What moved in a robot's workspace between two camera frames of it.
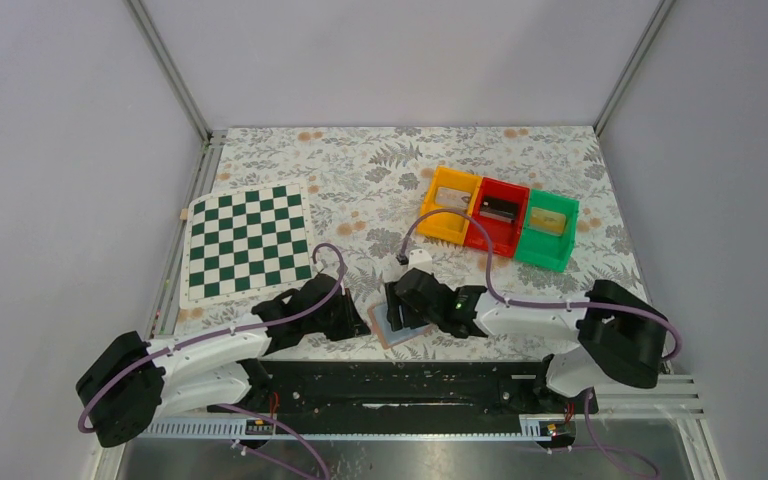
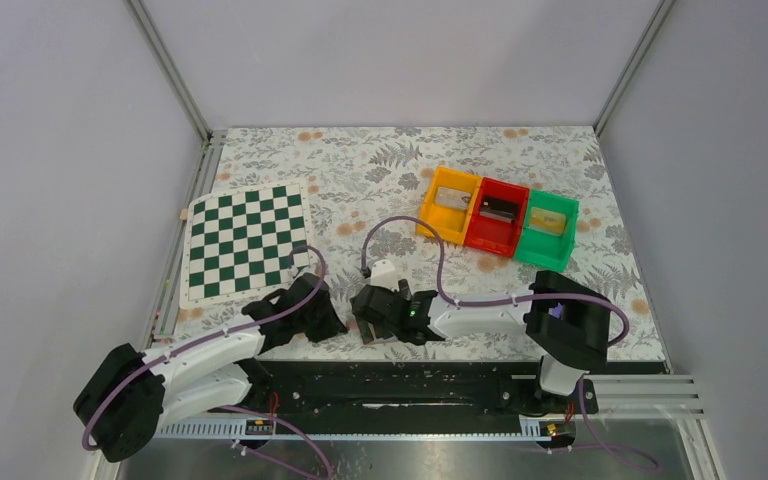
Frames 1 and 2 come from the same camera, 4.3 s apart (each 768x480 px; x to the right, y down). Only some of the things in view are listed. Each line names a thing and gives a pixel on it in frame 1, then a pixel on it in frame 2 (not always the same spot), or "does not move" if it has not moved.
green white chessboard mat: (246, 241) does not move
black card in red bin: (499, 209) does not move
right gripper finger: (412, 318) -> (383, 328)
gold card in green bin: (547, 222) does not move
